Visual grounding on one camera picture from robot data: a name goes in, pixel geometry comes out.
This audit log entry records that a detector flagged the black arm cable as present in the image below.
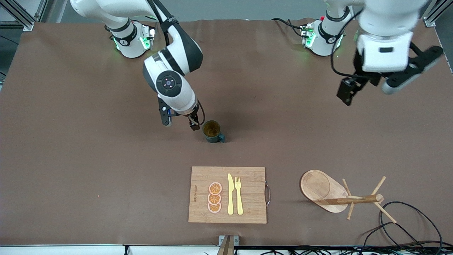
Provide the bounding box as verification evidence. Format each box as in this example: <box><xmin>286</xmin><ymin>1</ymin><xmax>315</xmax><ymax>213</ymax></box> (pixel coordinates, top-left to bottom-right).
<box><xmin>330</xmin><ymin>9</ymin><xmax>366</xmax><ymax>79</ymax></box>
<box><xmin>196</xmin><ymin>100</ymin><xmax>206</xmax><ymax>127</ymax></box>

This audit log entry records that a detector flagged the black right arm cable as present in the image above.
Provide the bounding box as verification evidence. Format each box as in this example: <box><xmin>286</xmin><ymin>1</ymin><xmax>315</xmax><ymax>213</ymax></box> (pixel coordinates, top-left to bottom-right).
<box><xmin>196</xmin><ymin>100</ymin><xmax>206</xmax><ymax>127</ymax></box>

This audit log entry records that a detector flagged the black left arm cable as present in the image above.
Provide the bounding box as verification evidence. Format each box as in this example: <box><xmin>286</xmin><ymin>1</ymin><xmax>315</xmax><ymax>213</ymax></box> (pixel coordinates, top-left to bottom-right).
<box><xmin>330</xmin><ymin>9</ymin><xmax>366</xmax><ymax>79</ymax></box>

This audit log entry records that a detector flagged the yellow plastic knife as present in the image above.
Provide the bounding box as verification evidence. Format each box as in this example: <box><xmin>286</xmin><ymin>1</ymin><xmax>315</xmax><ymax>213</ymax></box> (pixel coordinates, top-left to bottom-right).
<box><xmin>228</xmin><ymin>173</ymin><xmax>234</xmax><ymax>215</ymax></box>

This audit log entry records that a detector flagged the bamboo cutting board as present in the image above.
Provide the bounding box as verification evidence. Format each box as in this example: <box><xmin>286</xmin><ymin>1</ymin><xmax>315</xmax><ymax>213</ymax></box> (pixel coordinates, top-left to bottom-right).
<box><xmin>188</xmin><ymin>166</ymin><xmax>267</xmax><ymax>224</ymax></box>

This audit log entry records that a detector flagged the aluminium frame post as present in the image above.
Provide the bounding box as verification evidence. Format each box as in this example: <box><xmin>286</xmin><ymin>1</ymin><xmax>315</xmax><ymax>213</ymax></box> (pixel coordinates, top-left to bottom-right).
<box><xmin>0</xmin><ymin>0</ymin><xmax>36</xmax><ymax>32</ymax></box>
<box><xmin>421</xmin><ymin>0</ymin><xmax>453</xmax><ymax>27</ymax></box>

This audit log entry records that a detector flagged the metal bracket with wooden bar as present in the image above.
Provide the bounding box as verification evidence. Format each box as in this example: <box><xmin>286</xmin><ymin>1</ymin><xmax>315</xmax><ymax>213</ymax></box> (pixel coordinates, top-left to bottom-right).
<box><xmin>217</xmin><ymin>235</ymin><xmax>239</xmax><ymax>255</ymax></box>

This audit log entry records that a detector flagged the dark teal ribbed mug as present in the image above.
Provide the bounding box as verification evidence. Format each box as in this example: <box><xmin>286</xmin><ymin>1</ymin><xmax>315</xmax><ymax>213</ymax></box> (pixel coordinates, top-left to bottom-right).
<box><xmin>202</xmin><ymin>120</ymin><xmax>226</xmax><ymax>144</ymax></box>

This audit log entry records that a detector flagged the short looping black cable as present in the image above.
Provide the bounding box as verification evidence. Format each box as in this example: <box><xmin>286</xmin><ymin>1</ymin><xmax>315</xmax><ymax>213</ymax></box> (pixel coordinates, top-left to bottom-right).
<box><xmin>360</xmin><ymin>222</ymin><xmax>422</xmax><ymax>249</ymax></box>

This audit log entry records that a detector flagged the yellow plastic fork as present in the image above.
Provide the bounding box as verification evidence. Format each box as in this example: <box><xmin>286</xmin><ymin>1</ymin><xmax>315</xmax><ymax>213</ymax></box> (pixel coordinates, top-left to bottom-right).
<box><xmin>235</xmin><ymin>176</ymin><xmax>244</xmax><ymax>215</ymax></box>

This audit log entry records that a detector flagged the wooden mug tree stand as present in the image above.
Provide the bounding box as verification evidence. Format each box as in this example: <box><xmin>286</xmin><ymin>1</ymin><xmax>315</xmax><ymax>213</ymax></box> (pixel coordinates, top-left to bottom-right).
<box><xmin>300</xmin><ymin>170</ymin><xmax>397</xmax><ymax>222</ymax></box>

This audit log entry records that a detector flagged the black left base cable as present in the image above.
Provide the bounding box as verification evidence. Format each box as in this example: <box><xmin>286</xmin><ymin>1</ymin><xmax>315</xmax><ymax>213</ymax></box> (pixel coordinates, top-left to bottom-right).
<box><xmin>271</xmin><ymin>18</ymin><xmax>306</xmax><ymax>38</ymax></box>

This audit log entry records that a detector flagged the long looping black cable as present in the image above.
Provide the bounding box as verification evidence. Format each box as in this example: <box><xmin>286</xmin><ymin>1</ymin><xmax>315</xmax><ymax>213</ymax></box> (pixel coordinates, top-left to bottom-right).
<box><xmin>379</xmin><ymin>201</ymin><xmax>443</xmax><ymax>254</ymax></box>

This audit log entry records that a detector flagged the white table edge rail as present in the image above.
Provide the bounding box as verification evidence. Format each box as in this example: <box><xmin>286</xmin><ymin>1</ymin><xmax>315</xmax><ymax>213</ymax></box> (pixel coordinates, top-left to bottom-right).
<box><xmin>0</xmin><ymin>244</ymin><xmax>453</xmax><ymax>255</ymax></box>

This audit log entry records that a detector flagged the brown table cover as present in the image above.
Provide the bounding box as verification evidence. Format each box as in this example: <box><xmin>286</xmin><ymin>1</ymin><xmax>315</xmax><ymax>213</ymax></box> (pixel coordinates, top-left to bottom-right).
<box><xmin>0</xmin><ymin>18</ymin><xmax>453</xmax><ymax>247</ymax></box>

